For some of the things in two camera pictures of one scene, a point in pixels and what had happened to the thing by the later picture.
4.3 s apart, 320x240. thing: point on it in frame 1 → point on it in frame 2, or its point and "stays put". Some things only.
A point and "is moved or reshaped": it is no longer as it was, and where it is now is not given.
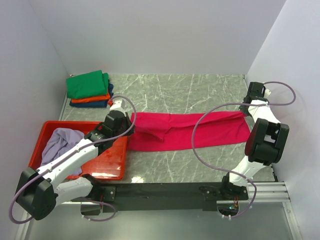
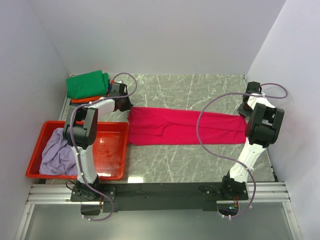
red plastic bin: [110, 164] stays put
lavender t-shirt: [60, 139] stays put
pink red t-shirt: [159, 131] is moved or reshaped
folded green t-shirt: [88, 84] stays put
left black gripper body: [126, 126] → [126, 104]
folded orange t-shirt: [105, 97] stays put
